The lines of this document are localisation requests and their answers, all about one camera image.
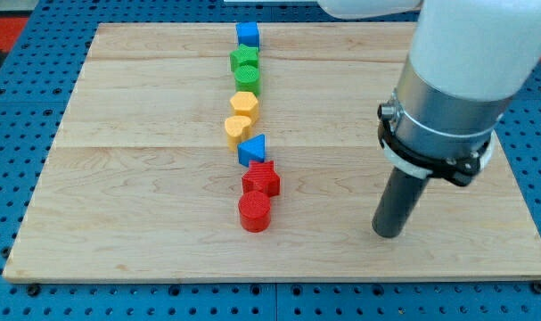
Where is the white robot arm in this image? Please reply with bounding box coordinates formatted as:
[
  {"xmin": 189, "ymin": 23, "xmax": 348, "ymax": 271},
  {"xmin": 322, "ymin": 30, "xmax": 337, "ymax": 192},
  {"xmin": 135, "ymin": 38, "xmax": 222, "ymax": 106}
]
[{"xmin": 319, "ymin": 0, "xmax": 541, "ymax": 187}]

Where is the wooden board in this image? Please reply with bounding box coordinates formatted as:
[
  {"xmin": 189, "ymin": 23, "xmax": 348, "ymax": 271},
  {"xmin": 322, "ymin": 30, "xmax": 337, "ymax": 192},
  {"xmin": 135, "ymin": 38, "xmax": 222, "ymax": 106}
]
[{"xmin": 4, "ymin": 22, "xmax": 541, "ymax": 284}]

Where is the red star block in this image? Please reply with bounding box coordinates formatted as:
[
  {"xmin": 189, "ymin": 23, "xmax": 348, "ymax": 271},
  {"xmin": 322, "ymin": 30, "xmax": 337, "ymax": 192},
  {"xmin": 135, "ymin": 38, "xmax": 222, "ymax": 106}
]
[{"xmin": 242, "ymin": 160, "xmax": 281, "ymax": 197}]

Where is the blue triangle block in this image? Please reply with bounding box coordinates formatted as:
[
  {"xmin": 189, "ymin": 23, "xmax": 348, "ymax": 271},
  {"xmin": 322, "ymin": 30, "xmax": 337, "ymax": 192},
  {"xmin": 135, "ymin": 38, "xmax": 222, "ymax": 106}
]
[{"xmin": 237, "ymin": 134, "xmax": 266, "ymax": 167}]

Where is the yellow heart block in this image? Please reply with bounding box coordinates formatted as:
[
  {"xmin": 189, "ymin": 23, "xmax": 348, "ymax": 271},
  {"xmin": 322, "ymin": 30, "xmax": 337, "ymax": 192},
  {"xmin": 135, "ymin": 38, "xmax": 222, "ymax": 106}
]
[{"xmin": 225, "ymin": 115, "xmax": 253, "ymax": 152}]

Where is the red cylinder block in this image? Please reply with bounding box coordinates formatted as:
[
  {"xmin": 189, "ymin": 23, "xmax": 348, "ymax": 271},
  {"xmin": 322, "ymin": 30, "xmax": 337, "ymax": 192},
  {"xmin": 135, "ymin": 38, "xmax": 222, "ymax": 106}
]
[{"xmin": 238, "ymin": 191, "xmax": 271, "ymax": 233}]

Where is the yellow hexagon block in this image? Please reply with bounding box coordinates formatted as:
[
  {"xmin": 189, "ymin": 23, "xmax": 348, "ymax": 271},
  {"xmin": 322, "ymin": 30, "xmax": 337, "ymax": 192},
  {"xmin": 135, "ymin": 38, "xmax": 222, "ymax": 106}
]
[{"xmin": 229, "ymin": 91, "xmax": 259, "ymax": 123}]

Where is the green cylinder block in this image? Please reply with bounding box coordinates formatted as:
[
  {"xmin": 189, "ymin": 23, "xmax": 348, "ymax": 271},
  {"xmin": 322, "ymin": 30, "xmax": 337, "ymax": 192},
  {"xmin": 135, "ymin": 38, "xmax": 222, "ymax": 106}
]
[{"xmin": 234, "ymin": 65, "xmax": 260, "ymax": 96}]

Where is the green star block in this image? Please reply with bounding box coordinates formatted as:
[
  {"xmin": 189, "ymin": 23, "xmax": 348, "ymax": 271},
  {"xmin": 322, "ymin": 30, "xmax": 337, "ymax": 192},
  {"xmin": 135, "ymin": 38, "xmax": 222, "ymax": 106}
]
[{"xmin": 229, "ymin": 44, "xmax": 259, "ymax": 72}]

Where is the blue cube block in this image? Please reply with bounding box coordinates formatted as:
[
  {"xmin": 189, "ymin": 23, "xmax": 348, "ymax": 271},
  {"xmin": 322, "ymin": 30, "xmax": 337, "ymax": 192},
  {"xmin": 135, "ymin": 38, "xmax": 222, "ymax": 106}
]
[{"xmin": 235, "ymin": 21, "xmax": 260, "ymax": 49}]

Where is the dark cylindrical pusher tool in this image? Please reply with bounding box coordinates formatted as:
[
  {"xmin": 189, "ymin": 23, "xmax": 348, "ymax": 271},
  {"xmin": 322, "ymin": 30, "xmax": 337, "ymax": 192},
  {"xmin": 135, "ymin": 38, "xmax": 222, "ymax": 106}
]
[{"xmin": 372, "ymin": 168, "xmax": 430, "ymax": 238}]

